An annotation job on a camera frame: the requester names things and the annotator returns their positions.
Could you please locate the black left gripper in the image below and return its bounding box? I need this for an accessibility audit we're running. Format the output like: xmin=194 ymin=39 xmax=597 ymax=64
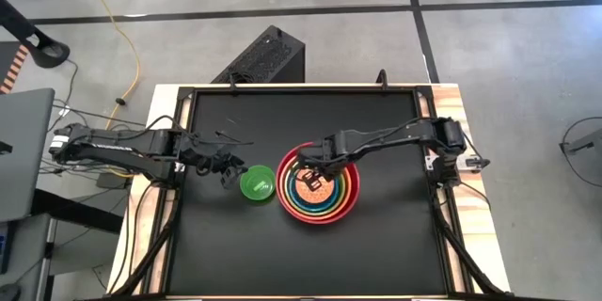
xmin=197 ymin=142 xmax=249 ymax=191

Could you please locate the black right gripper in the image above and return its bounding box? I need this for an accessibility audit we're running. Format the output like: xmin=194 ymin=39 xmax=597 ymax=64
xmin=295 ymin=133 xmax=352 ymax=193

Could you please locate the yellow perforated bowl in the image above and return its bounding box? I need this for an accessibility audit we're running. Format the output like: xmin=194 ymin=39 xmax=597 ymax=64
xmin=295 ymin=168 xmax=341 ymax=205

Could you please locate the small dark green bowl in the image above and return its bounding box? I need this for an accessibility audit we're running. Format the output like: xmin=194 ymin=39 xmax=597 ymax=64
xmin=239 ymin=165 xmax=277 ymax=202

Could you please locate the blue bowl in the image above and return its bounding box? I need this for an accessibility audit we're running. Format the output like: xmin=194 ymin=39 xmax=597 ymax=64
xmin=288 ymin=162 xmax=348 ymax=214

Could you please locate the light green bowl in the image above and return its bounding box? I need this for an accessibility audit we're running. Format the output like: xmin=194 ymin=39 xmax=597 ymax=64
xmin=283 ymin=154 xmax=354 ymax=218

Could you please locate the orange bowl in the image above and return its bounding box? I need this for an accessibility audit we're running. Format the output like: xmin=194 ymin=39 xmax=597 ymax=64
xmin=279 ymin=150 xmax=357 ymax=221

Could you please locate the large red bowl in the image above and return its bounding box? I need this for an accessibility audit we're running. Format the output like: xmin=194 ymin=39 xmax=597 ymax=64
xmin=276 ymin=141 xmax=362 ymax=226

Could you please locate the black table mat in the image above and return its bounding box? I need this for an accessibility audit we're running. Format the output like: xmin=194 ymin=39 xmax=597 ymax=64
xmin=166 ymin=89 xmax=449 ymax=296

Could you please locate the black computer tower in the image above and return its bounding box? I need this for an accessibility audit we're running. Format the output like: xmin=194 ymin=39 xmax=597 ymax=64
xmin=211 ymin=24 xmax=307 ymax=85

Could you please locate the grey laptop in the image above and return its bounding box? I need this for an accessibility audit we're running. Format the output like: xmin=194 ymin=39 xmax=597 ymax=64
xmin=0 ymin=87 xmax=56 ymax=224

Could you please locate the grey cabinet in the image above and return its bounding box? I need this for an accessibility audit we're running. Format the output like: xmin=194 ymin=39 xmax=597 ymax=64
xmin=0 ymin=213 xmax=58 ymax=301

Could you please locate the black curved stand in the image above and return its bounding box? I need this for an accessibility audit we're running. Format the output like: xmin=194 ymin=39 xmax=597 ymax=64
xmin=0 ymin=0 xmax=71 ymax=70

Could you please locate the orange black striped board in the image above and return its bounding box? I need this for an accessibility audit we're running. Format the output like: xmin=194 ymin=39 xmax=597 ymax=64
xmin=0 ymin=44 xmax=30 ymax=96

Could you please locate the yellow cable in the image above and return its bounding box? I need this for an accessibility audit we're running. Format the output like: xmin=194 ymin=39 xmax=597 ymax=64
xmin=73 ymin=0 xmax=143 ymax=180

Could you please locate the black floor cable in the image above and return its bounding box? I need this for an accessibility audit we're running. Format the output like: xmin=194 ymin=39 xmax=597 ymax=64
xmin=45 ymin=58 xmax=147 ymax=128

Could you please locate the black cable loop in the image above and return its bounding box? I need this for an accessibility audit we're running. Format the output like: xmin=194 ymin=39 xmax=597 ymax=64
xmin=559 ymin=116 xmax=602 ymax=186

